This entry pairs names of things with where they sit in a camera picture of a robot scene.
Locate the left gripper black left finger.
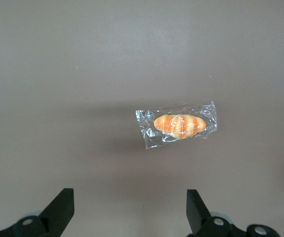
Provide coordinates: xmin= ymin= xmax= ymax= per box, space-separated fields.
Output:
xmin=0 ymin=188 xmax=75 ymax=237

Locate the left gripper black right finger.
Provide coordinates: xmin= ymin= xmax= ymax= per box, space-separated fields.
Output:
xmin=186 ymin=189 xmax=280 ymax=237

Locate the plastic-wrapped bread roll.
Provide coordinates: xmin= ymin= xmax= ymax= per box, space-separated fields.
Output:
xmin=135 ymin=100 xmax=218 ymax=150

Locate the brown table cover sheet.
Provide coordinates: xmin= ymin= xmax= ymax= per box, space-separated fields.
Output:
xmin=0 ymin=0 xmax=284 ymax=237

